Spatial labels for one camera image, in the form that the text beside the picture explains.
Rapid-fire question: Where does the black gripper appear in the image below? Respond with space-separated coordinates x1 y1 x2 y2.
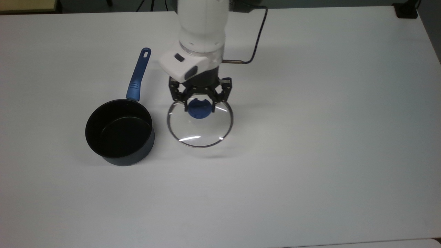
168 67 232 114

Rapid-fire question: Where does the glass lid with blue knob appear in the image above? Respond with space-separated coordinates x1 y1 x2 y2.
167 98 234 149

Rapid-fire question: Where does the yellowish wooden board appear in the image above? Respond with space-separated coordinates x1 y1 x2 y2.
0 0 58 14

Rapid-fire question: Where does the black clamp base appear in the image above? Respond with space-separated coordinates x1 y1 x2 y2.
393 2 419 19

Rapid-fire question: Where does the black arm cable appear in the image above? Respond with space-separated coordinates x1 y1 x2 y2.
222 5 269 65

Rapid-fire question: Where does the dark blue saucepan, blue handle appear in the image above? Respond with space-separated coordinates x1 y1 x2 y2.
85 48 155 167

